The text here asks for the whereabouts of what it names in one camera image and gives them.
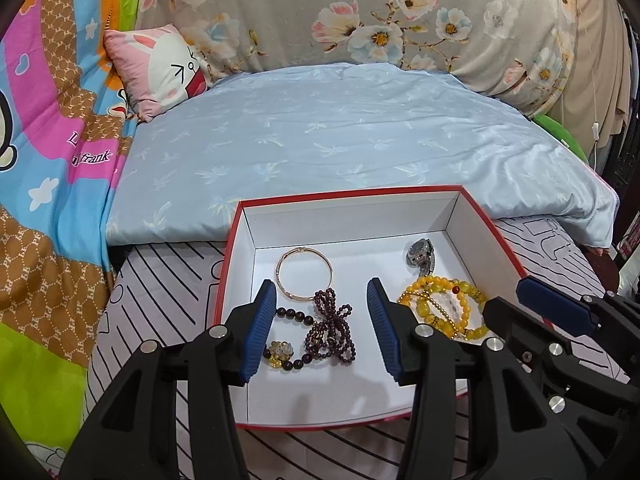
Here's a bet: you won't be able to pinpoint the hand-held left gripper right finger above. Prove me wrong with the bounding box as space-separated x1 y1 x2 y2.
366 277 592 480

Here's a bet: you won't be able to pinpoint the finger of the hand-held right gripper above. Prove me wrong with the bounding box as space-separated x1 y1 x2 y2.
481 296 640 441
516 275 640 341

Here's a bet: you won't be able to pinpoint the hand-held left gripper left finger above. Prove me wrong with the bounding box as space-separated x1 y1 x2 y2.
60 279 279 480

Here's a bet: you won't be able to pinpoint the orange bead bracelet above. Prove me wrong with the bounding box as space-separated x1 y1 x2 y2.
398 280 472 337

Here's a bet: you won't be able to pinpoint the dark large-bead bracelet with charm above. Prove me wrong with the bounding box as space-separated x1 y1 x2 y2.
262 305 322 374

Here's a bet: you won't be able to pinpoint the dark small-bead looped bracelet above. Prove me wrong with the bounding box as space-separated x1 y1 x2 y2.
302 288 357 365

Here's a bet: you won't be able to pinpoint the gold bangle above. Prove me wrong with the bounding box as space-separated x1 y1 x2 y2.
276 245 334 303

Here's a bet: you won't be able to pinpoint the gold small-bead bracelet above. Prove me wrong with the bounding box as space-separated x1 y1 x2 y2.
424 294 463 332

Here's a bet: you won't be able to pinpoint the translucent yellow bead bracelet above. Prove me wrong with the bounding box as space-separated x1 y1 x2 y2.
414 274 490 344

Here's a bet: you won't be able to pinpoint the silver wristwatch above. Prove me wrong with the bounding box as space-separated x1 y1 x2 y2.
404 238 437 278

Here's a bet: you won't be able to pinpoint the red cardboard box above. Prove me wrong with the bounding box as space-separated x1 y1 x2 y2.
209 185 531 432

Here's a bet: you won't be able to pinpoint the grey striped bed sheet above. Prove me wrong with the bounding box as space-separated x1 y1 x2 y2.
84 214 632 480

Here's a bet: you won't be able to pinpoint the dark metal rack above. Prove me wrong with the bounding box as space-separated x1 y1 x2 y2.
601 2 640 273

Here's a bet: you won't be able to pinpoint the green plastic object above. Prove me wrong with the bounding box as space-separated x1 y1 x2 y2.
531 113 589 164

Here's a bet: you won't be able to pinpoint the light blue quilt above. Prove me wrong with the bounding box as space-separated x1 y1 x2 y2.
107 62 619 252

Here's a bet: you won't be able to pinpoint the beige curtain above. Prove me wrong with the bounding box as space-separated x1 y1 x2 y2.
547 0 637 173

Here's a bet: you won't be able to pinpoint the colourful cartoon monkey blanket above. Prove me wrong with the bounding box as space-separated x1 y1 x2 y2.
0 0 147 480

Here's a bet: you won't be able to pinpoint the pink rabbit pillow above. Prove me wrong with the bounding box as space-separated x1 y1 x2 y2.
103 27 212 123

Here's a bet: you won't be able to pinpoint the grey floral quilt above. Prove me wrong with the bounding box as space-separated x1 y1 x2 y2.
134 0 582 117

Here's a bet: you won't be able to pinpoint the white cable with switch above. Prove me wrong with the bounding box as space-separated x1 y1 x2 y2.
575 7 602 173

